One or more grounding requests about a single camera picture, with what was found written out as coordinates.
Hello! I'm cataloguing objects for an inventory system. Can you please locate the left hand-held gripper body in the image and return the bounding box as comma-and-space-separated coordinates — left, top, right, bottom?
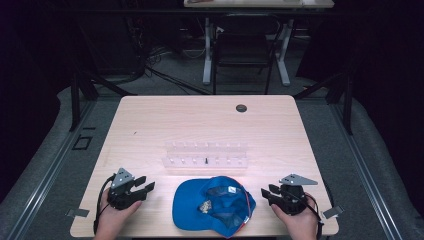
107, 167, 148, 211

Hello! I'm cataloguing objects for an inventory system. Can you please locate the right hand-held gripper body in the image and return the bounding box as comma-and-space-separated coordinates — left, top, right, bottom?
271, 173, 319, 216

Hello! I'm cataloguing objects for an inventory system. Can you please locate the blue baseball cap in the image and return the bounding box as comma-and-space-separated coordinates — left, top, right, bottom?
172, 175, 257, 239

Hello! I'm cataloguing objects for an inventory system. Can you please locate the person's right hand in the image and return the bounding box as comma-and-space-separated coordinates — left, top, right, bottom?
270, 194, 319, 240

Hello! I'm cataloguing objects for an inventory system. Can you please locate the person's left hand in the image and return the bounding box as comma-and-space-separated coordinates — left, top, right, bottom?
94, 190, 143, 240

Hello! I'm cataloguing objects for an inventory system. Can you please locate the grey table edge clip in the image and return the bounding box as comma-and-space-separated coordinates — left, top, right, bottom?
322, 205, 345, 220
66, 208, 90, 219

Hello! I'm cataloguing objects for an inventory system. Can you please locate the clear acrylic peg rack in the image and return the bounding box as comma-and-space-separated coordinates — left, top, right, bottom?
161, 141, 250, 170

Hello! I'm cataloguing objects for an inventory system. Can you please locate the black tape square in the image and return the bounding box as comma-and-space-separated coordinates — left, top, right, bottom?
71, 134, 93, 151

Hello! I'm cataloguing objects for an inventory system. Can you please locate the white-legged desk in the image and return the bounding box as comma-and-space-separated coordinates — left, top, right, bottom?
183, 0, 335, 87

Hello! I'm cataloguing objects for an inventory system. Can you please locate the black chair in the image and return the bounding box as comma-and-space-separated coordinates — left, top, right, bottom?
212, 13, 282, 96

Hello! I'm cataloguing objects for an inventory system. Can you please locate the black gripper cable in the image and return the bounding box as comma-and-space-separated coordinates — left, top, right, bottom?
301, 192, 325, 240
93, 175, 116, 235

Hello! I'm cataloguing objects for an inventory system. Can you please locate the black metal frame stand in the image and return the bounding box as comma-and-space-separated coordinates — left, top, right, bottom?
69, 64, 138, 133
293, 70, 354, 136

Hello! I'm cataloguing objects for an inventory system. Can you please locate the bundle of floor cables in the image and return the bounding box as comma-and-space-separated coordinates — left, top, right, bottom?
139, 44, 211, 96

